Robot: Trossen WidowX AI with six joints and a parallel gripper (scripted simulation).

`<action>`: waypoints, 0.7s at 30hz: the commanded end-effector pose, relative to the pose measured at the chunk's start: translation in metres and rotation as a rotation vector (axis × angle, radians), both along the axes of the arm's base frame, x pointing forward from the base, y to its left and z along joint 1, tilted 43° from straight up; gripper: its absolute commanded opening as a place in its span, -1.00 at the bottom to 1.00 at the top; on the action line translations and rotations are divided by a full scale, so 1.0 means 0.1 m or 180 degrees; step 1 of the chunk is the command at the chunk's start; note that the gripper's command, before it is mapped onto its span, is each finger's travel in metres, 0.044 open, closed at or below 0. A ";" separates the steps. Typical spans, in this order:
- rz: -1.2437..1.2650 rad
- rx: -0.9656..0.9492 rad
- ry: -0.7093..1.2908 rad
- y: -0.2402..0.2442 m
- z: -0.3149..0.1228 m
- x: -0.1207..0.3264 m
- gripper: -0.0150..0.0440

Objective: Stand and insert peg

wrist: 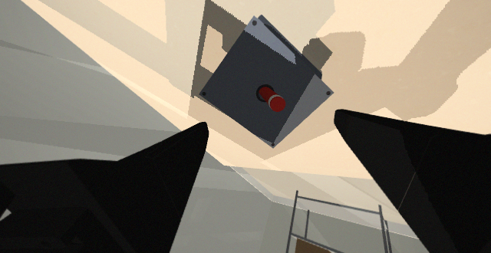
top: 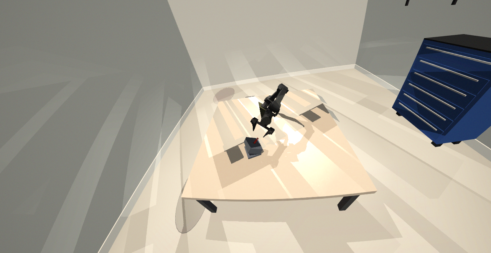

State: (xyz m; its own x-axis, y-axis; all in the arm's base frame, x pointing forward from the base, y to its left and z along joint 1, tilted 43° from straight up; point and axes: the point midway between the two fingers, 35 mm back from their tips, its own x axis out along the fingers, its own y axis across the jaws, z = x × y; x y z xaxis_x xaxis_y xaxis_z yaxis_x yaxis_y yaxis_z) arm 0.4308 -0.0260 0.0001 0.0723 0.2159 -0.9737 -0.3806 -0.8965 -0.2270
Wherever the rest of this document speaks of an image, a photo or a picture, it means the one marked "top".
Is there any grey square panel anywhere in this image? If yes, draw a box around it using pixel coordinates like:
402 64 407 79
244 137 263 159

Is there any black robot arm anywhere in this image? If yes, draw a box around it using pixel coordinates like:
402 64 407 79
261 83 289 125

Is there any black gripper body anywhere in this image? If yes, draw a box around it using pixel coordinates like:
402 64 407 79
250 117 275 135

